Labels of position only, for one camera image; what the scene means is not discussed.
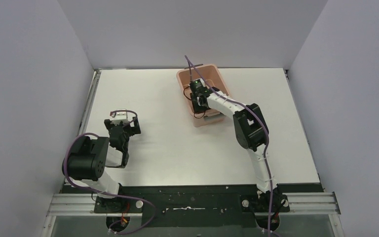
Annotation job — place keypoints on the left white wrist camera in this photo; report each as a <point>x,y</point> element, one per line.
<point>119,115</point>

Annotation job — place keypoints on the aluminium rail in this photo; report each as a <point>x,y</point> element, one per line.
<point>89,102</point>
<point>299,203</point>

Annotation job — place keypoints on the pink plastic bin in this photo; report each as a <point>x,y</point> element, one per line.
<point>213,76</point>

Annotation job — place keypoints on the aluminium front rail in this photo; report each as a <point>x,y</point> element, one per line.
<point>299,203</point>

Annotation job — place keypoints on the left side aluminium rail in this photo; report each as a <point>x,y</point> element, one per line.
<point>89,102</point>

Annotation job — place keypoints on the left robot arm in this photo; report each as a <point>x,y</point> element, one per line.
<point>88,158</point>

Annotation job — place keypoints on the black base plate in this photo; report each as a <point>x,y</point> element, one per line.
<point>142,213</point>

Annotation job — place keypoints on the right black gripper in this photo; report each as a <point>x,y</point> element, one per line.
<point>198,104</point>

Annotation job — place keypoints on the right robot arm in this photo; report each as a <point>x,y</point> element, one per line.
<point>251,133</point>

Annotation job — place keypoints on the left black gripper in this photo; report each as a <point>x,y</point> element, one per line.
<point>132,129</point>

